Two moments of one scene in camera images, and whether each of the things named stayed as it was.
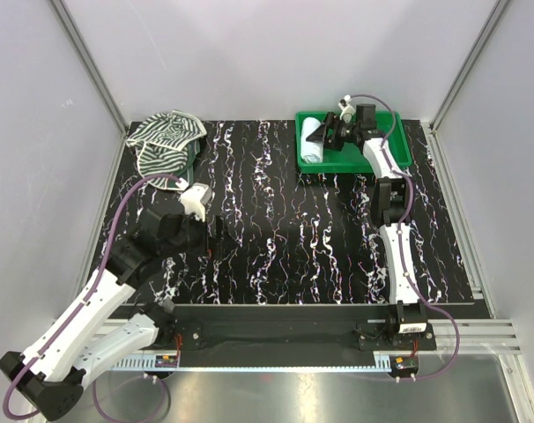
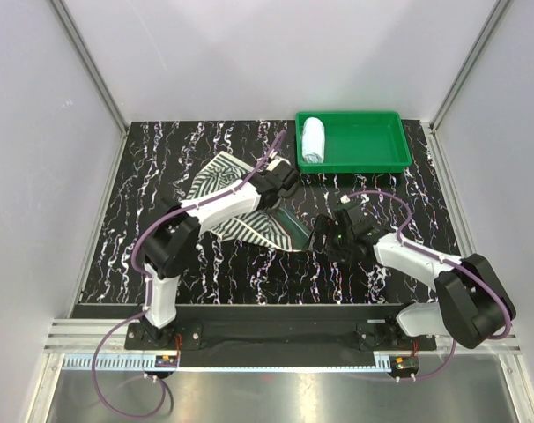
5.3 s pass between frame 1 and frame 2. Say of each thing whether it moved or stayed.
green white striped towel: moved
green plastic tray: stayed
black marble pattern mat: stayed
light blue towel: stayed
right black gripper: moved
